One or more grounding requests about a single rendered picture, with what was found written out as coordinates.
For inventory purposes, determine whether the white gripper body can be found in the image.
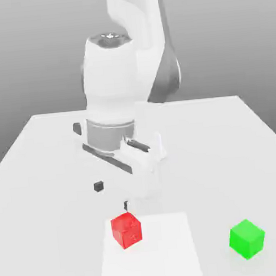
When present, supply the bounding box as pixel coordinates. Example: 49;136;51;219
78;135;164;206

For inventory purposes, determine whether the small red cube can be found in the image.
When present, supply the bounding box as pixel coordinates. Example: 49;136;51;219
109;210;144;251

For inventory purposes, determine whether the small green cube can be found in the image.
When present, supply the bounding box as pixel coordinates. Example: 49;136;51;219
226;217;268;262

